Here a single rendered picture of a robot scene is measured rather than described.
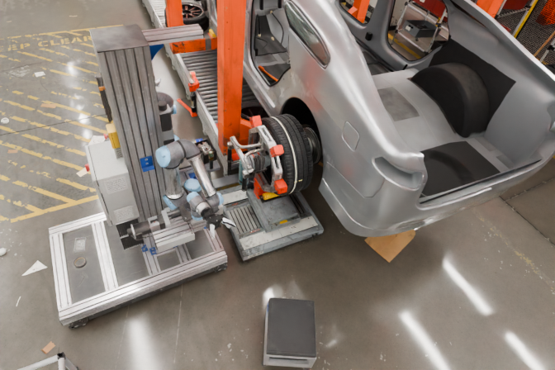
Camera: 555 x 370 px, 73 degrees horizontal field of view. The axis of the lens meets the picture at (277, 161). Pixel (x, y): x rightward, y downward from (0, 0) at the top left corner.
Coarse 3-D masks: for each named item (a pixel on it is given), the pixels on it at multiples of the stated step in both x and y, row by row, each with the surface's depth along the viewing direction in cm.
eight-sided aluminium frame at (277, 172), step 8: (256, 128) 296; (264, 128) 293; (256, 136) 319; (264, 136) 286; (248, 144) 326; (272, 144) 281; (272, 160) 281; (280, 168) 283; (256, 176) 325; (280, 176) 287; (264, 184) 323; (272, 184) 294
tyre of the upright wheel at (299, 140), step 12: (264, 120) 300; (276, 120) 294; (288, 120) 295; (276, 132) 284; (288, 132) 286; (300, 132) 288; (288, 144) 282; (300, 144) 284; (288, 156) 280; (300, 156) 283; (288, 168) 281; (300, 168) 286; (312, 168) 291; (288, 180) 286; (300, 180) 292; (276, 192) 314; (288, 192) 301
